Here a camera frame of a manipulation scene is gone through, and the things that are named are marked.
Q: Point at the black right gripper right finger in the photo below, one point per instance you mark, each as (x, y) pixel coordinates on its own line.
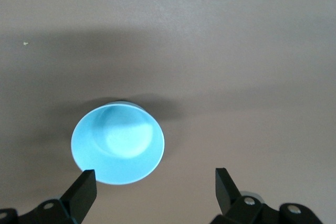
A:
(228, 197)

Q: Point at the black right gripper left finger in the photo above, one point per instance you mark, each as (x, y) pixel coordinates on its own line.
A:
(78, 197)

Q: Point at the blue bowl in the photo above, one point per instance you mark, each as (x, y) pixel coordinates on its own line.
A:
(118, 142)

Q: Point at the brown table cloth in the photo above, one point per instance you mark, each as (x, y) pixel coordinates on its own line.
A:
(210, 51)

